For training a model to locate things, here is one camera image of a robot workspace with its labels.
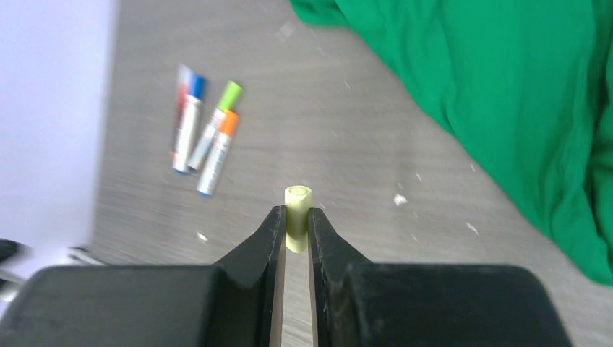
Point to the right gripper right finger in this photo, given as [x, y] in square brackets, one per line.
[358, 302]

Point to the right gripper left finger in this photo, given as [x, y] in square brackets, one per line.
[236, 301]

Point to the yellow pen cap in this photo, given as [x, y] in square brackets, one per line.
[298, 201]

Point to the white marker blue tip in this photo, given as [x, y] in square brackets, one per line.
[214, 165]

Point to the white marker blue end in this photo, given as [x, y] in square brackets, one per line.
[189, 123]

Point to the red orange pen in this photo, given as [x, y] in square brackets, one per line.
[183, 83]

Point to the orange pen cap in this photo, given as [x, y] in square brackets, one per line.
[229, 123]

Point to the green cloth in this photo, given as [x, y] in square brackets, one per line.
[526, 89]

